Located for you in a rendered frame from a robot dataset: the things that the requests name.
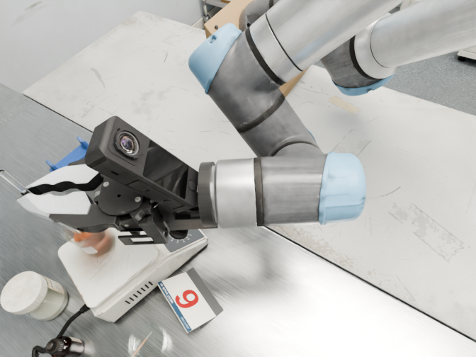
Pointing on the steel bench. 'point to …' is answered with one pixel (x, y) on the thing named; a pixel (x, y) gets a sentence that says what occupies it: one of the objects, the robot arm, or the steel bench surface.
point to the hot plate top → (106, 268)
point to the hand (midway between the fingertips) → (27, 193)
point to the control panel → (183, 240)
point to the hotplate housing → (146, 280)
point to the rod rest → (71, 156)
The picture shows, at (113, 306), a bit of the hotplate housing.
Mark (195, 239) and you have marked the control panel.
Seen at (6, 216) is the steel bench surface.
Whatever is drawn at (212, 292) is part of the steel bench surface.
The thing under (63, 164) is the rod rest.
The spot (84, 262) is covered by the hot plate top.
